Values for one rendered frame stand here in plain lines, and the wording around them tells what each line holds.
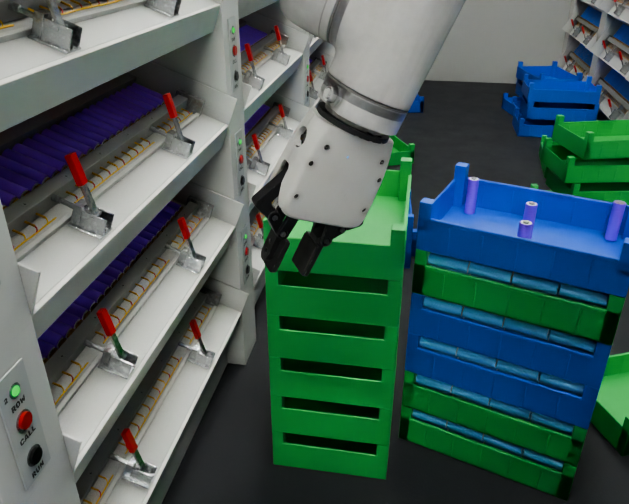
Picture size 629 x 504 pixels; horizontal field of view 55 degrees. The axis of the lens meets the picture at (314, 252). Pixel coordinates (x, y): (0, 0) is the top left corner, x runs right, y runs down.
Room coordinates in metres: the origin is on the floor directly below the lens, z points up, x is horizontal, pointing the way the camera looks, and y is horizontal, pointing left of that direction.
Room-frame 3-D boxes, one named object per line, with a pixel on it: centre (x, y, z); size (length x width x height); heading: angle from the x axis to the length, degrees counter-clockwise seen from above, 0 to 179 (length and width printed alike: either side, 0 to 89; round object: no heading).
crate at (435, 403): (0.85, -0.34, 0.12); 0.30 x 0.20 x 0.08; 61
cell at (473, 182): (0.96, -0.27, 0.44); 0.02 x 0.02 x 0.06
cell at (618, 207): (0.86, -0.47, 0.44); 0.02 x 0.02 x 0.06
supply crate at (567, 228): (0.85, -0.34, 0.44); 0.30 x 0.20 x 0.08; 61
